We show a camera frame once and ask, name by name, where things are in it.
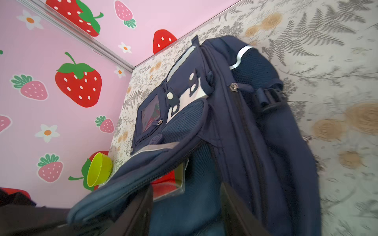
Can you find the navy blue student backpack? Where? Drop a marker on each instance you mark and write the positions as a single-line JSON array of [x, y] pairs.
[[223, 108]]

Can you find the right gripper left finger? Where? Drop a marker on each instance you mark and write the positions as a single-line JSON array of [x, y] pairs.
[[135, 220]]

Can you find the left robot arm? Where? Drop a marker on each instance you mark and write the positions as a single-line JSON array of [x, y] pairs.
[[21, 217]]

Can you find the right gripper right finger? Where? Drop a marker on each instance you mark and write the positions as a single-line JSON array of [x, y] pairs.
[[237, 219]]

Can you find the green bowl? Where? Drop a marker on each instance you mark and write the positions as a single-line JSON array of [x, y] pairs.
[[100, 169]]

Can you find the red card pack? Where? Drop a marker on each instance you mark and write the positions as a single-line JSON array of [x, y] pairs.
[[171, 184]]

